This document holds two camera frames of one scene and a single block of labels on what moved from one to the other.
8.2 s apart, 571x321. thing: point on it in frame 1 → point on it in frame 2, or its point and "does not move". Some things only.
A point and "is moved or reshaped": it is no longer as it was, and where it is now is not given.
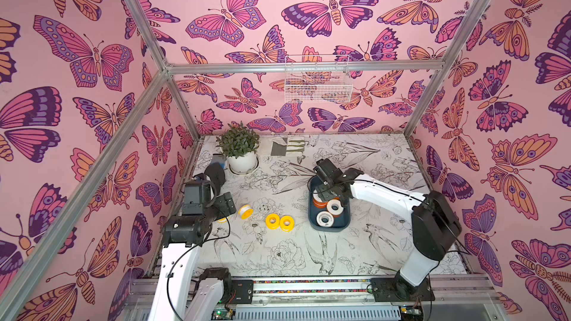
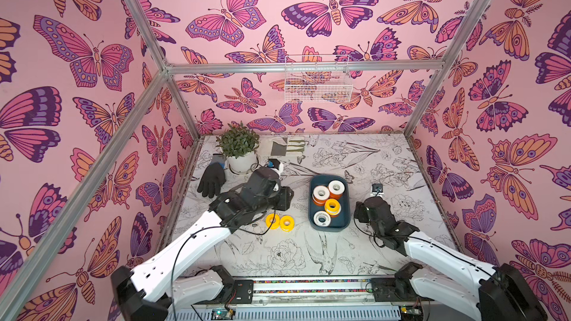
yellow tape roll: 287,223 does not move
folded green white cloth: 288,146 does not move
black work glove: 215,171 does not move
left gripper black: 225,204 → 284,200
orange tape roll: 317,202 does not move
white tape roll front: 325,219 does not move
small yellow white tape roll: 245,212 is moved or reshaped
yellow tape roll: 272,221 does not move
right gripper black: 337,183 → 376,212
